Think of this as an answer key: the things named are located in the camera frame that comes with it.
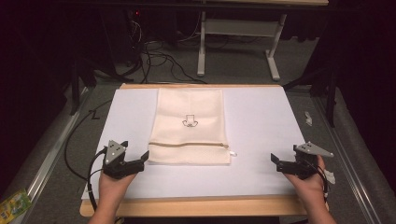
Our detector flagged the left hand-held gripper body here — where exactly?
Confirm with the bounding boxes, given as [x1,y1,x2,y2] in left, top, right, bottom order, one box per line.
[101,139,140,180]

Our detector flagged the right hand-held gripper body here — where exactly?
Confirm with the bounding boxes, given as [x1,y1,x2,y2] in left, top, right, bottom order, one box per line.
[279,141,335,181]

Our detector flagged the cream mesh zipper bag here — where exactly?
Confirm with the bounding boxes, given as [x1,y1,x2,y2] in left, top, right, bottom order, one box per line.
[147,88,238,166]

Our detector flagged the person's right hand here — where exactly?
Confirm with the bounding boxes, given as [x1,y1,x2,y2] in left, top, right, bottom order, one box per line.
[284,154,327,203]

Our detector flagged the person's left hand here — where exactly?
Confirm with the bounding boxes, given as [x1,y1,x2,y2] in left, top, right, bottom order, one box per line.
[98,171,138,204]

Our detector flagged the white crumpled scrap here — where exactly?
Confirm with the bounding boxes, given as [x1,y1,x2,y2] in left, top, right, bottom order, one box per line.
[322,169,337,185]

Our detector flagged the white table mat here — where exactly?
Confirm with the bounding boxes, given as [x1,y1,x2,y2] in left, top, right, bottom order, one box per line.
[81,86,308,201]

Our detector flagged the black stand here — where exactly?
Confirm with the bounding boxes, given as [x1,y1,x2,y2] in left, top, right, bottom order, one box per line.
[68,55,125,117]
[282,64,340,129]

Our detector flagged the green yellow packet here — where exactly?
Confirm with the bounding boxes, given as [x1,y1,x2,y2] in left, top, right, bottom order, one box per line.
[0,189,33,224]

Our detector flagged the dark computer tower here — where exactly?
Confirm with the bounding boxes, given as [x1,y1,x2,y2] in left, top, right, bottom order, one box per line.
[122,8,148,64]

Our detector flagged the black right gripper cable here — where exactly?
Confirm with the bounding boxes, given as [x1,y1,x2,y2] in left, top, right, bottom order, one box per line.
[306,155,330,202]

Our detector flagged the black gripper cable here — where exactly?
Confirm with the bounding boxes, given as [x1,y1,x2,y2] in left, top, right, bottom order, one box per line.
[306,155,330,202]
[63,99,114,213]

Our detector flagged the aluminium floor rail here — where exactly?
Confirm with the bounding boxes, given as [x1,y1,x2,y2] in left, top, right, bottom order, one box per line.
[17,87,92,224]
[312,96,379,224]

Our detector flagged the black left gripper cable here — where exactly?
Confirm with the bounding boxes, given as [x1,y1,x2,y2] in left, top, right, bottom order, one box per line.
[63,99,114,213]

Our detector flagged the black floor cables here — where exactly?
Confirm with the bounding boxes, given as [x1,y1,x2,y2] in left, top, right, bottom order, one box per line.
[116,18,208,85]

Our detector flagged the white desk frame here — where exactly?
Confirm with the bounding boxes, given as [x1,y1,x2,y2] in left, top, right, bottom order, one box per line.
[196,11,288,82]

